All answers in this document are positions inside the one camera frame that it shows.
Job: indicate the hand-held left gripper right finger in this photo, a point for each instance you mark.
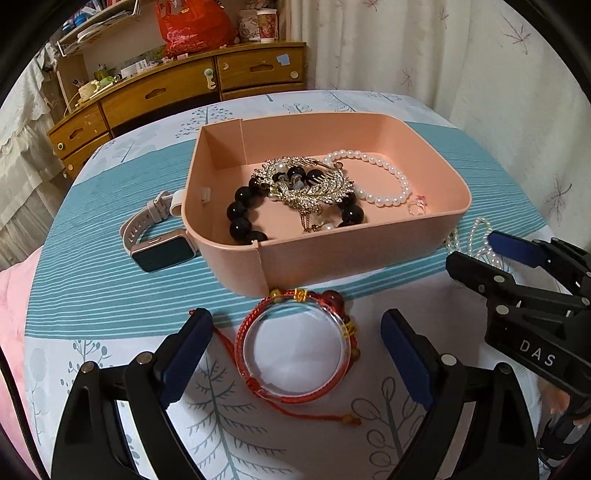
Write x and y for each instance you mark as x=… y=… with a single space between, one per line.
x=408 y=360

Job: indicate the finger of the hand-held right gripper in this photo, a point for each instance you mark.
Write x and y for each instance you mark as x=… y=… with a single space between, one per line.
x=475 y=270
x=512 y=247

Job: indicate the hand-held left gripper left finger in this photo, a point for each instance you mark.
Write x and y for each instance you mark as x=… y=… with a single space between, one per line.
x=184 y=360

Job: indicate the pink plastic box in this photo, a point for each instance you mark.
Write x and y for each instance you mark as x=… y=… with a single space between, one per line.
x=323 y=263

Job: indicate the gold leaf hair comb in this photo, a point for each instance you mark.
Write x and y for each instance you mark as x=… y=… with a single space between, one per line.
x=318 y=194

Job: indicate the person's right hand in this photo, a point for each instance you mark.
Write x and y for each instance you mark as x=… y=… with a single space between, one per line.
x=554 y=399

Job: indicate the beige smart watch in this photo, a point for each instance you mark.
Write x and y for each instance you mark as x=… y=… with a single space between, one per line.
x=161 y=254

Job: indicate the pink blanket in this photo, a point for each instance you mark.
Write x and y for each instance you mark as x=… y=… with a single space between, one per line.
x=14 y=369

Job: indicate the white leaf print curtain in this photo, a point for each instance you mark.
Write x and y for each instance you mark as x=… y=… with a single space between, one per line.
x=438 y=60

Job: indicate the white lace cover cloth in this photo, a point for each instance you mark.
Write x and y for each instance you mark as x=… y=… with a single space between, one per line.
x=23 y=161

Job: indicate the wooden desk with drawers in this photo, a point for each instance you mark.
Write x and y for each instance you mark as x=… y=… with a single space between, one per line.
x=161 y=92

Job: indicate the green toy figure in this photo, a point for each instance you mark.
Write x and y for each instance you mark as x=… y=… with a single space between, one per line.
x=104 y=82

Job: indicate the red patterned paper cup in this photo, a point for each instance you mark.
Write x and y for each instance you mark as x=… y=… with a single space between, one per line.
x=268 y=25

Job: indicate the floral mug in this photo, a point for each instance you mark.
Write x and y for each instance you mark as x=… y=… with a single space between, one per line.
x=248 y=27

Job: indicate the red plastic bag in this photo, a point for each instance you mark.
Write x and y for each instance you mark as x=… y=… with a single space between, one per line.
x=194 y=27

